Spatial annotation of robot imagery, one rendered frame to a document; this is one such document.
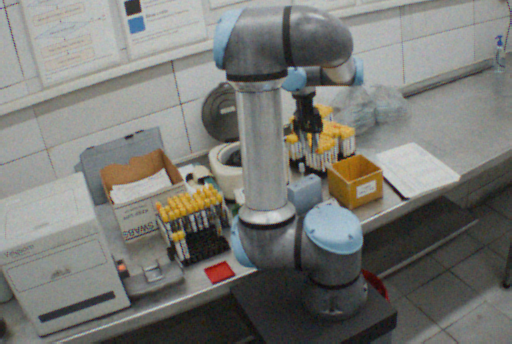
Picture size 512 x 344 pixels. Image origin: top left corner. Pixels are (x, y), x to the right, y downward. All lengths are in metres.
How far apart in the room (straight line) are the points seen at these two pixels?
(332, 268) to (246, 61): 0.44
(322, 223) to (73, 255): 0.60
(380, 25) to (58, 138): 1.39
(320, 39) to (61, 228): 0.72
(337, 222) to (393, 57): 1.36
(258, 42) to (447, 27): 1.70
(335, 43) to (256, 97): 0.17
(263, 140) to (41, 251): 0.60
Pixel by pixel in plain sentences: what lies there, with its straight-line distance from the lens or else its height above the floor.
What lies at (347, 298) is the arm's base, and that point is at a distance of 1.07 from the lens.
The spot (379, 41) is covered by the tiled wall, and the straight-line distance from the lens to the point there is 2.18.
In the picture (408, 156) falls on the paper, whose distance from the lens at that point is 1.78.
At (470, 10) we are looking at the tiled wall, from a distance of 2.59.
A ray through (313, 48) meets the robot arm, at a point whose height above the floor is 1.51.
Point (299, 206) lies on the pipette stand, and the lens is 1.50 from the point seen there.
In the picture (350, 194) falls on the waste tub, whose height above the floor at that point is 0.93.
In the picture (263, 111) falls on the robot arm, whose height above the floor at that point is 1.40.
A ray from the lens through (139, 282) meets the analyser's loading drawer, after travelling 1.35.
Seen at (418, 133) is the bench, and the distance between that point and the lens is 1.98.
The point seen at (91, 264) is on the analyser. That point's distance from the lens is 1.24.
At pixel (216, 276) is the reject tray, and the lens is 1.36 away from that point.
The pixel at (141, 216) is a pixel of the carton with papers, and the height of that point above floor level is 0.95.
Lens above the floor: 1.75
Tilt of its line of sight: 27 degrees down
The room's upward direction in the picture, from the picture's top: 9 degrees counter-clockwise
